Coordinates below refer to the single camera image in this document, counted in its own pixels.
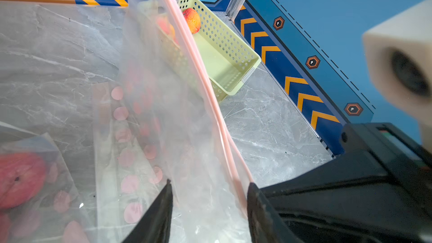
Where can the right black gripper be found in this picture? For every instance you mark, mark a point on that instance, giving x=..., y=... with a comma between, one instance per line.
x=380, y=195

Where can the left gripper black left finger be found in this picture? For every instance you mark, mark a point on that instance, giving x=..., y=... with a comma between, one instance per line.
x=155, y=224

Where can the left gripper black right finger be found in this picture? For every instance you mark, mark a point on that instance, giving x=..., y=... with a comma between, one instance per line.
x=265, y=224

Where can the pink-dotted zip bag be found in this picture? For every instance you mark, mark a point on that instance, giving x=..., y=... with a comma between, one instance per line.
x=147, y=133
x=39, y=200

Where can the pink peach with leaf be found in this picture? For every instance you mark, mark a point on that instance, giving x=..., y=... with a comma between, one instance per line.
x=23, y=175

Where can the yellow peach pink spot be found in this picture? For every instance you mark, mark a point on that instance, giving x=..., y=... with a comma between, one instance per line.
x=166, y=26

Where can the orange red wrinkled peach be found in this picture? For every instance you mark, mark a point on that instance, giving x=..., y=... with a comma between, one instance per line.
x=193, y=20

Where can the green plastic fruit basket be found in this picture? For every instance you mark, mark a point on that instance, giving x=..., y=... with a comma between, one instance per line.
x=228, y=59

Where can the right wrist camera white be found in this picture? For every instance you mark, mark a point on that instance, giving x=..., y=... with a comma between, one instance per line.
x=398, y=53

